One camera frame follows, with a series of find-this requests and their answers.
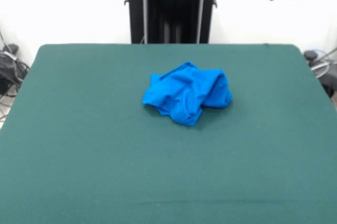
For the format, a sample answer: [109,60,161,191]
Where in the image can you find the grey and blue cables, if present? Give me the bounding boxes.
[306,47,337,64]

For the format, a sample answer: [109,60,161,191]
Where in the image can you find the dark green table cloth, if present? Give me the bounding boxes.
[0,44,337,224]

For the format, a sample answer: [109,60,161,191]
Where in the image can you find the blue laundry item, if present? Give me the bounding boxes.
[141,62,234,127]

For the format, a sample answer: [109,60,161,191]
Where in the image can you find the black equipment case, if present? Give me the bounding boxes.
[320,62,337,98]

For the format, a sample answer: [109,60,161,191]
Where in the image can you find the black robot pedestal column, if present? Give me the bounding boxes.
[123,0,229,45]

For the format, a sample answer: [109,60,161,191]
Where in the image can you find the black floor cable tangle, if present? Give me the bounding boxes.
[0,28,32,124]

